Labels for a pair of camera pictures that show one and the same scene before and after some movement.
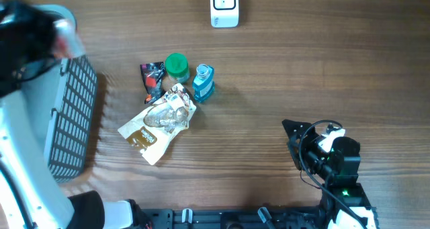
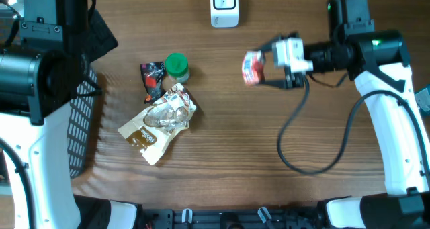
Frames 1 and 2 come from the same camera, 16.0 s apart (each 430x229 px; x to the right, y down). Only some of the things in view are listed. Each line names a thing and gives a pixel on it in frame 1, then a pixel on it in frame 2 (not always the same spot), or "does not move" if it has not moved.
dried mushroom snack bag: (151, 130) does not move
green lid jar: (177, 68) does not move
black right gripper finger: (297, 131) → (280, 84)
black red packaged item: (152, 74) does not move
